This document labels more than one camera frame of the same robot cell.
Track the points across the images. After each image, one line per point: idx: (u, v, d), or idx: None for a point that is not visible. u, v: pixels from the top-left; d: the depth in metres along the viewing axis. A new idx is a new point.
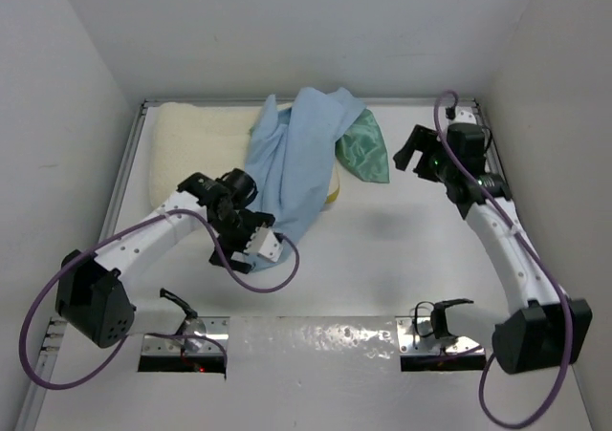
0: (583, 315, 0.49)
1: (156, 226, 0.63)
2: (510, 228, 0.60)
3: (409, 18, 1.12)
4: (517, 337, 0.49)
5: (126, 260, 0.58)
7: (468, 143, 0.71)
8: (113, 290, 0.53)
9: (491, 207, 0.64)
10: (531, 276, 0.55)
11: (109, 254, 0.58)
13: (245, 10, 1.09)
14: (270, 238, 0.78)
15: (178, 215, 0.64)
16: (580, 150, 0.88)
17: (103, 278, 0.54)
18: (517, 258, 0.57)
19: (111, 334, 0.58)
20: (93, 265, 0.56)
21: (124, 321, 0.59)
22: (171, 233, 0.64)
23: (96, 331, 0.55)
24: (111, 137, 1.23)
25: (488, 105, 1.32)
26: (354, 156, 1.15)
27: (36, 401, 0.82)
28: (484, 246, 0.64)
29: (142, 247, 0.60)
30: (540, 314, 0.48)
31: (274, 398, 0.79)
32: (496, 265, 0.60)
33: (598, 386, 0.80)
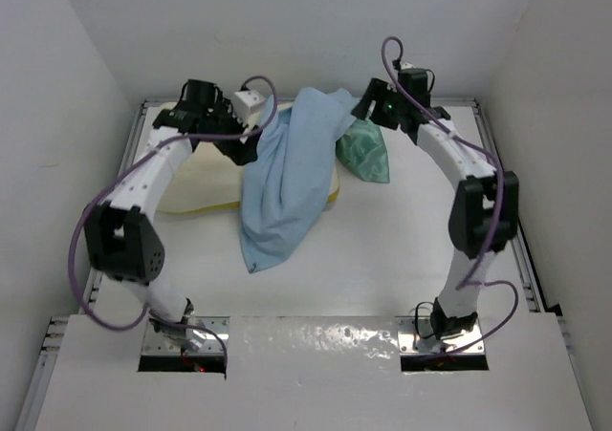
0: (512, 183, 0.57)
1: (152, 161, 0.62)
2: (448, 134, 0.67)
3: (410, 18, 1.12)
4: (462, 213, 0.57)
5: (139, 196, 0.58)
7: (414, 82, 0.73)
8: (141, 222, 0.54)
9: (433, 123, 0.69)
10: (469, 162, 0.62)
11: (120, 197, 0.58)
13: (245, 9, 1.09)
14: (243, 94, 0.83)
15: (166, 146, 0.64)
16: (580, 150, 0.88)
17: (130, 216, 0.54)
18: (457, 152, 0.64)
19: (153, 267, 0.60)
20: (110, 211, 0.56)
21: (160, 253, 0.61)
22: (169, 165, 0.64)
23: (141, 267, 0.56)
24: (111, 136, 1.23)
25: (489, 104, 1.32)
26: (354, 156, 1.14)
27: (37, 401, 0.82)
28: (432, 158, 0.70)
29: (149, 182, 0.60)
30: (477, 184, 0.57)
31: (274, 398, 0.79)
32: (444, 166, 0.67)
33: (598, 386, 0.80)
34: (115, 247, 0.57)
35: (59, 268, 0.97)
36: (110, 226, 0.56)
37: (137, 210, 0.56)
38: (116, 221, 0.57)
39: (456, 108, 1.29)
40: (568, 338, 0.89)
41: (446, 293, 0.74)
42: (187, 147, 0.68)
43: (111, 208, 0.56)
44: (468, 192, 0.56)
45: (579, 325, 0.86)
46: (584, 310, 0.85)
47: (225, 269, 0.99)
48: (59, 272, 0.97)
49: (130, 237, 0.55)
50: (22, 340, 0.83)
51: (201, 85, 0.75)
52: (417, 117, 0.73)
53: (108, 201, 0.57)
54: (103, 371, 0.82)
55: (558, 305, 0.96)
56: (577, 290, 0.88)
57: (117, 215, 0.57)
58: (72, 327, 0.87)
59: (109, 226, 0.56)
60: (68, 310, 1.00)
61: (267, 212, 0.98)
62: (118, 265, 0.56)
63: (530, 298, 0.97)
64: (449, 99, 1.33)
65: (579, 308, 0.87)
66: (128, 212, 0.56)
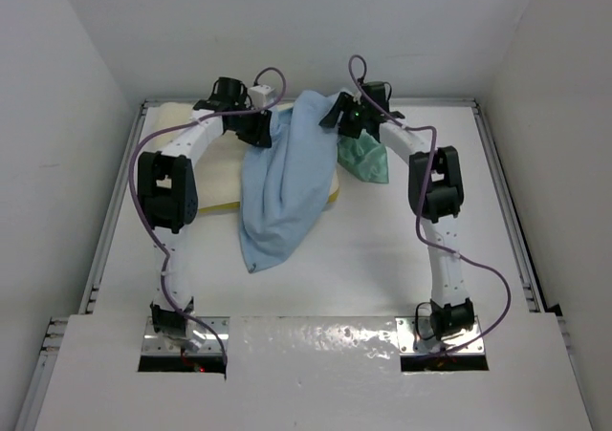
0: (452, 155, 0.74)
1: (194, 130, 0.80)
2: (401, 126, 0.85)
3: (409, 18, 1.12)
4: (416, 181, 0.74)
5: (185, 150, 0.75)
7: (376, 92, 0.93)
8: (185, 163, 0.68)
9: (390, 121, 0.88)
10: (417, 143, 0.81)
11: (171, 149, 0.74)
13: (244, 10, 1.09)
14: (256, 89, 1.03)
15: (207, 119, 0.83)
16: (579, 150, 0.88)
17: (178, 161, 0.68)
18: (406, 137, 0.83)
19: (189, 212, 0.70)
20: (163, 157, 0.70)
21: (194, 204, 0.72)
22: (207, 135, 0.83)
23: (181, 206, 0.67)
24: (111, 137, 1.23)
25: (488, 105, 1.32)
26: (353, 156, 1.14)
27: (37, 401, 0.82)
28: (393, 148, 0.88)
29: (192, 142, 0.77)
30: (425, 158, 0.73)
31: (274, 397, 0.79)
32: (400, 153, 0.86)
33: (597, 385, 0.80)
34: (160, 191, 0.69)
35: (59, 268, 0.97)
36: (158, 173, 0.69)
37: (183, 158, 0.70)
38: (163, 168, 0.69)
39: (456, 109, 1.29)
40: (568, 338, 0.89)
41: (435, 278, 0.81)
42: (217, 127, 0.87)
43: (160, 157, 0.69)
44: (417, 162, 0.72)
45: (579, 325, 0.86)
46: (584, 310, 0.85)
47: (225, 269, 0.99)
48: (59, 272, 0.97)
49: (177, 178, 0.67)
50: (22, 339, 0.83)
51: (229, 82, 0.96)
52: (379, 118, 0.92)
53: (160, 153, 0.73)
54: (103, 371, 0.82)
55: (558, 305, 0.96)
56: (577, 290, 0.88)
57: (165, 163, 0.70)
58: (71, 327, 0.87)
59: (158, 172, 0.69)
60: (68, 310, 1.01)
61: (267, 212, 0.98)
62: (161, 205, 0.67)
63: (530, 298, 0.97)
64: (448, 100, 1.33)
65: (579, 308, 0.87)
66: (175, 161, 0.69)
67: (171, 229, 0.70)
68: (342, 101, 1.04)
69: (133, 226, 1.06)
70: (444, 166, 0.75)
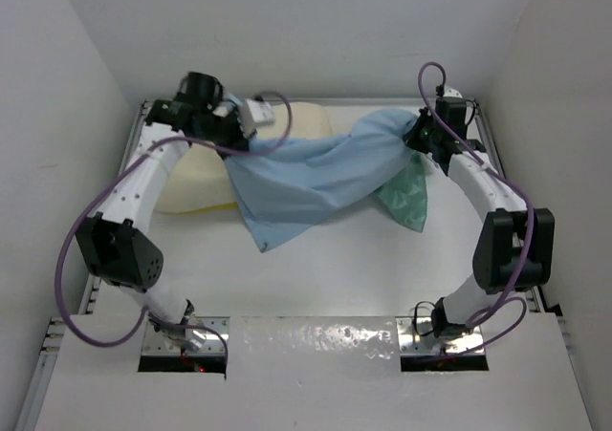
0: (548, 221, 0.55)
1: (144, 166, 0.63)
2: (481, 165, 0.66)
3: (409, 18, 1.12)
4: (491, 247, 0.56)
5: (133, 207, 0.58)
7: (451, 111, 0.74)
8: (134, 236, 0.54)
9: (469, 154, 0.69)
10: (502, 196, 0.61)
11: (113, 208, 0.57)
13: (244, 10, 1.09)
14: (253, 106, 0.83)
15: (159, 149, 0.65)
16: (580, 150, 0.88)
17: (121, 231, 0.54)
18: (490, 184, 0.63)
19: (151, 274, 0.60)
20: (102, 223, 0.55)
21: (156, 260, 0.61)
22: (162, 168, 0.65)
23: (138, 276, 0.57)
24: (112, 137, 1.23)
25: (489, 105, 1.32)
26: (393, 198, 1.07)
27: (37, 401, 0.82)
28: (464, 190, 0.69)
29: (142, 191, 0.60)
30: (508, 218, 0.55)
31: (274, 398, 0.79)
32: (474, 199, 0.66)
33: (598, 386, 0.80)
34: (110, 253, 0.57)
35: None
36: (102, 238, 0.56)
37: (127, 224, 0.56)
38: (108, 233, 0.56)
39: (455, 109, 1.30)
40: (568, 338, 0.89)
41: (450, 297, 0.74)
42: (178, 150, 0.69)
43: (101, 221, 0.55)
44: (499, 228, 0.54)
45: (579, 326, 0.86)
46: (585, 310, 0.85)
47: (225, 269, 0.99)
48: None
49: (124, 250, 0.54)
50: (22, 340, 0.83)
51: (200, 81, 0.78)
52: (450, 146, 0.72)
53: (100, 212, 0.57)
54: (103, 372, 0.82)
55: (558, 305, 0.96)
56: (577, 290, 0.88)
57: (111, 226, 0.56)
58: (71, 327, 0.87)
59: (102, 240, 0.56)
60: (68, 310, 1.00)
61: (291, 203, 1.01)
62: (117, 273, 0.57)
63: (530, 298, 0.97)
64: None
65: (579, 308, 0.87)
66: (120, 225, 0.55)
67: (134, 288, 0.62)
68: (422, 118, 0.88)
69: None
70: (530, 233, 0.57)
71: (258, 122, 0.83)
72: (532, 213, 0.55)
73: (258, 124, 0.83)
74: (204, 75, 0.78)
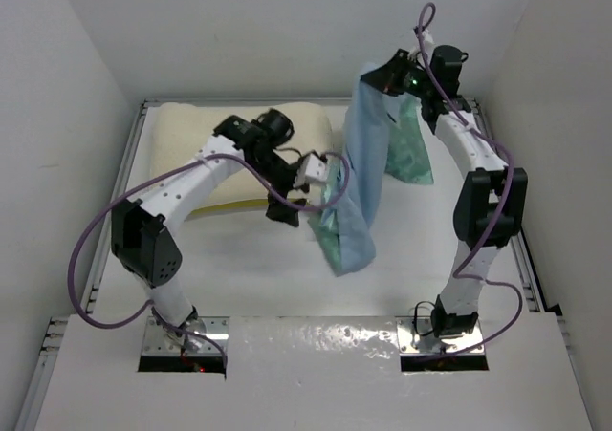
0: (519, 178, 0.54)
1: (195, 172, 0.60)
2: (466, 126, 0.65)
3: (410, 18, 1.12)
4: (469, 201, 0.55)
5: (169, 206, 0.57)
7: (448, 69, 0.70)
8: (161, 234, 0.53)
9: (453, 115, 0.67)
10: (482, 154, 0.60)
11: (154, 201, 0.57)
13: (244, 9, 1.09)
14: (313, 162, 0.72)
15: (215, 160, 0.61)
16: (580, 150, 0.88)
17: (150, 225, 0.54)
18: (471, 143, 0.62)
19: (164, 272, 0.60)
20: (138, 211, 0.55)
21: (172, 261, 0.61)
22: (211, 179, 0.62)
23: (149, 269, 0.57)
24: (111, 137, 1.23)
25: (489, 104, 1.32)
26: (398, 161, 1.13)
27: (37, 401, 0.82)
28: (448, 148, 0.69)
29: (185, 193, 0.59)
30: (486, 177, 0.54)
31: (274, 398, 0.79)
32: (456, 156, 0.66)
33: (598, 386, 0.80)
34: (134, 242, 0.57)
35: (59, 268, 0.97)
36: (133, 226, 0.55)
37: (160, 219, 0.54)
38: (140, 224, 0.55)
39: None
40: (568, 338, 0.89)
41: (448, 294, 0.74)
42: (233, 165, 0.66)
43: (138, 209, 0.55)
44: (476, 182, 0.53)
45: (579, 326, 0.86)
46: (585, 310, 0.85)
47: (225, 269, 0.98)
48: (59, 272, 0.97)
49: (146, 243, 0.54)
50: (22, 339, 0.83)
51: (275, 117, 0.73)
52: (438, 104, 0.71)
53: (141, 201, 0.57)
54: (103, 371, 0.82)
55: (558, 305, 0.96)
56: (577, 290, 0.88)
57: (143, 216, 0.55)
58: (71, 326, 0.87)
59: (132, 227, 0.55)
60: (68, 310, 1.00)
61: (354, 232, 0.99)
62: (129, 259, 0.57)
63: (530, 298, 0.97)
64: None
65: (579, 308, 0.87)
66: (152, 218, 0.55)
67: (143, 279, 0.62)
68: (395, 61, 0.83)
69: None
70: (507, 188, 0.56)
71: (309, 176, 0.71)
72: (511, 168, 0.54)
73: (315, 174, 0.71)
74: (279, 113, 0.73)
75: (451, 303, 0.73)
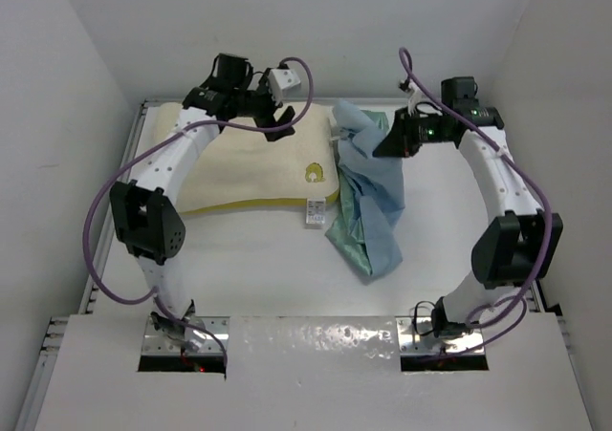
0: (557, 226, 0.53)
1: (177, 143, 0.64)
2: (496, 152, 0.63)
3: (410, 18, 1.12)
4: (493, 247, 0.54)
5: (163, 179, 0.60)
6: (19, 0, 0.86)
7: (463, 84, 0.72)
8: (163, 206, 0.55)
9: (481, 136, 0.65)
10: (513, 188, 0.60)
11: (147, 178, 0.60)
13: (244, 10, 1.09)
14: (278, 75, 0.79)
15: (193, 129, 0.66)
16: (580, 150, 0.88)
17: (152, 199, 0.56)
18: (501, 174, 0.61)
19: (174, 245, 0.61)
20: (136, 189, 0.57)
21: (179, 232, 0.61)
22: (194, 148, 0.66)
23: (161, 244, 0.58)
24: (111, 137, 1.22)
25: (489, 105, 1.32)
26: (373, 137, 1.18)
27: (37, 401, 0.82)
28: (471, 170, 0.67)
29: (174, 164, 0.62)
30: (514, 222, 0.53)
31: (274, 398, 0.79)
32: (481, 183, 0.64)
33: (598, 386, 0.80)
34: (138, 223, 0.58)
35: (59, 268, 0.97)
36: (134, 204, 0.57)
37: (159, 192, 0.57)
38: (141, 200, 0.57)
39: None
40: (568, 338, 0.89)
41: (451, 298, 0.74)
42: (212, 134, 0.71)
43: (136, 187, 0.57)
44: (505, 232, 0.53)
45: (579, 326, 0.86)
46: (585, 311, 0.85)
47: (224, 269, 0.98)
48: (59, 273, 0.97)
49: (154, 217, 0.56)
50: (22, 339, 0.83)
51: (231, 65, 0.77)
52: (466, 113, 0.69)
53: (134, 180, 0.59)
54: (103, 372, 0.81)
55: (558, 305, 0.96)
56: (577, 290, 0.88)
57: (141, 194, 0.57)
58: (71, 327, 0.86)
59: (133, 204, 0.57)
60: (68, 310, 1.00)
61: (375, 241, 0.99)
62: (141, 240, 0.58)
63: (530, 298, 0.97)
64: None
65: (579, 308, 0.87)
66: (153, 193, 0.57)
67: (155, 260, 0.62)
68: (399, 123, 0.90)
69: None
70: (535, 231, 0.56)
71: (286, 89, 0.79)
72: (550, 218, 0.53)
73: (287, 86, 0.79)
74: (233, 57, 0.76)
75: (453, 305, 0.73)
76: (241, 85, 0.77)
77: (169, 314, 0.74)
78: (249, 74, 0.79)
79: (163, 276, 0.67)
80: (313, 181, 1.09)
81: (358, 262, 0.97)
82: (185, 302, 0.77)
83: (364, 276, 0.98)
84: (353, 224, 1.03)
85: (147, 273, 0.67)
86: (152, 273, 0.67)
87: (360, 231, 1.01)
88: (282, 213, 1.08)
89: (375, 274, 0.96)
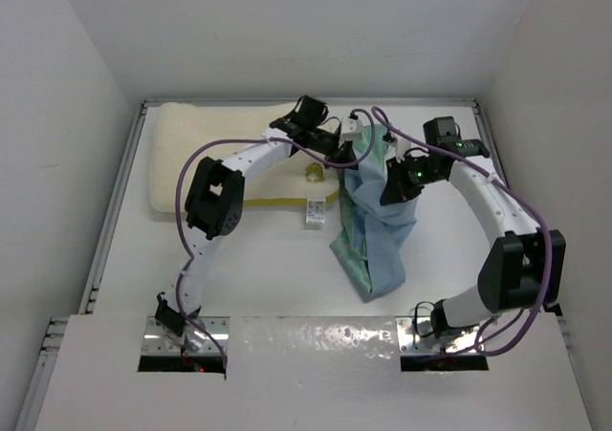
0: (558, 245, 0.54)
1: (260, 146, 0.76)
2: (487, 177, 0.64)
3: (410, 19, 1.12)
4: (500, 270, 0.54)
5: (243, 167, 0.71)
6: (19, 1, 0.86)
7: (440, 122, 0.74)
8: (240, 183, 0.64)
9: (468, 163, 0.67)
10: (509, 212, 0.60)
11: (230, 162, 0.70)
13: (244, 10, 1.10)
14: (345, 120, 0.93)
15: (275, 141, 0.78)
16: (580, 151, 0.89)
17: (231, 176, 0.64)
18: (496, 198, 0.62)
19: (229, 225, 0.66)
20: (222, 167, 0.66)
21: (235, 216, 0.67)
22: (271, 157, 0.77)
23: (220, 217, 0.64)
24: (111, 136, 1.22)
25: (488, 105, 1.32)
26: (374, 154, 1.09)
27: (36, 401, 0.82)
28: (466, 198, 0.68)
29: (254, 160, 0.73)
30: (516, 242, 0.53)
31: (274, 397, 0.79)
32: (477, 210, 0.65)
33: (599, 387, 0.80)
34: (207, 197, 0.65)
35: (59, 268, 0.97)
36: (212, 180, 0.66)
37: (239, 174, 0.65)
38: (220, 177, 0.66)
39: (455, 108, 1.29)
40: (568, 338, 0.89)
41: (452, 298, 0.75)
42: (287, 150, 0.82)
43: (219, 165, 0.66)
44: (510, 252, 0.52)
45: (579, 326, 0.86)
46: (585, 311, 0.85)
47: (224, 269, 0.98)
48: (59, 272, 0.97)
49: (229, 190, 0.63)
50: (22, 339, 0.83)
51: (312, 106, 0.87)
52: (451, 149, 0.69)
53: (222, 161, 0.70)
54: (103, 372, 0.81)
55: (558, 306, 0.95)
56: (576, 290, 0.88)
57: (222, 172, 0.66)
58: (71, 327, 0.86)
59: (213, 180, 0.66)
60: (68, 310, 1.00)
61: (378, 258, 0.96)
62: (206, 211, 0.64)
63: None
64: (449, 100, 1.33)
65: (579, 309, 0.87)
66: (233, 172, 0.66)
67: (207, 234, 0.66)
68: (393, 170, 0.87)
69: (133, 226, 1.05)
70: (540, 251, 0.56)
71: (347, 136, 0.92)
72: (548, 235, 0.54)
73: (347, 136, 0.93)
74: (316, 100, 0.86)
75: (454, 306, 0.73)
76: (316, 124, 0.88)
77: (183, 305, 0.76)
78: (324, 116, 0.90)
79: (202, 253, 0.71)
80: (313, 181, 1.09)
81: (359, 278, 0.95)
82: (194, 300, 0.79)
83: (363, 294, 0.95)
84: (357, 239, 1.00)
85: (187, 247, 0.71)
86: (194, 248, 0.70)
87: (363, 247, 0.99)
88: (282, 213, 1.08)
89: (375, 293, 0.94)
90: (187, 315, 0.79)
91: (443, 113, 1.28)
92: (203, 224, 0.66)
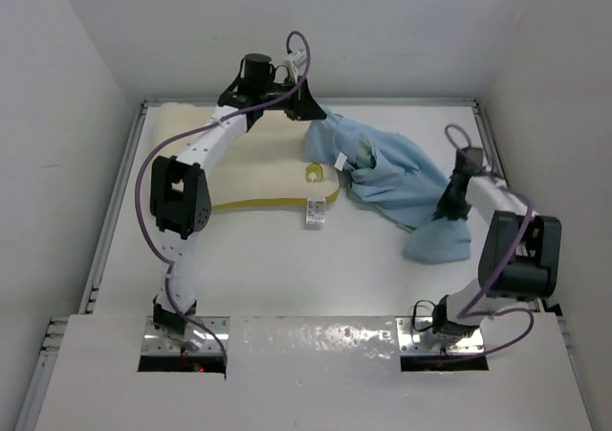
0: (551, 225, 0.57)
1: (212, 131, 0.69)
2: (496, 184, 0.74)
3: (410, 18, 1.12)
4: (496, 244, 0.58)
5: (202, 159, 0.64)
6: (19, 0, 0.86)
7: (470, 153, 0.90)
8: (198, 179, 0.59)
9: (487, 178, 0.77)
10: (510, 204, 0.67)
11: (185, 156, 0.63)
13: (244, 10, 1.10)
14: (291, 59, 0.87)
15: (228, 121, 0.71)
16: (580, 149, 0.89)
17: (188, 172, 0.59)
18: (500, 196, 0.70)
19: (201, 219, 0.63)
20: (175, 163, 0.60)
21: (206, 207, 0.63)
22: (228, 137, 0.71)
23: (191, 215, 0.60)
24: (111, 137, 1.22)
25: (489, 104, 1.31)
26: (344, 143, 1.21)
27: (37, 402, 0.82)
28: (478, 206, 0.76)
29: (208, 146, 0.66)
30: (513, 218, 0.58)
31: (274, 396, 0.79)
32: (485, 210, 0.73)
33: (599, 385, 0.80)
34: (172, 196, 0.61)
35: (59, 268, 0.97)
36: (171, 179, 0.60)
37: (195, 167, 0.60)
38: (177, 174, 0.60)
39: (455, 108, 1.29)
40: (568, 338, 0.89)
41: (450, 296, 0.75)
42: (242, 126, 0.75)
43: (174, 161, 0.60)
44: (503, 220, 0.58)
45: (579, 325, 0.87)
46: (585, 310, 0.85)
47: (224, 269, 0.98)
48: (59, 272, 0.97)
49: (190, 187, 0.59)
50: (22, 339, 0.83)
51: (258, 68, 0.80)
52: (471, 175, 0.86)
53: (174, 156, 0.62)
54: (102, 371, 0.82)
55: (558, 306, 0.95)
56: (577, 290, 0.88)
57: (179, 168, 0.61)
58: (71, 327, 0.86)
59: (171, 178, 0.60)
60: (68, 310, 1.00)
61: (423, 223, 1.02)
62: (174, 210, 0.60)
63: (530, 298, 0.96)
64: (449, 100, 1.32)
65: (579, 308, 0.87)
66: (190, 166, 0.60)
67: (180, 235, 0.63)
68: None
69: (133, 226, 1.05)
70: (537, 239, 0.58)
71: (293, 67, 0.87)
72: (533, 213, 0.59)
73: (293, 67, 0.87)
74: (259, 62, 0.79)
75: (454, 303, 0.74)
76: (265, 85, 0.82)
77: (176, 306, 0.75)
78: (273, 73, 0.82)
79: (182, 254, 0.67)
80: (313, 181, 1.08)
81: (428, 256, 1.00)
82: (190, 301, 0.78)
83: (364, 293, 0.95)
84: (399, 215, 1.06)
85: (165, 250, 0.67)
86: (172, 250, 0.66)
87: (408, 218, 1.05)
88: (282, 213, 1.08)
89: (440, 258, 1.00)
90: (185, 313, 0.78)
91: (443, 113, 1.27)
92: (173, 222, 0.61)
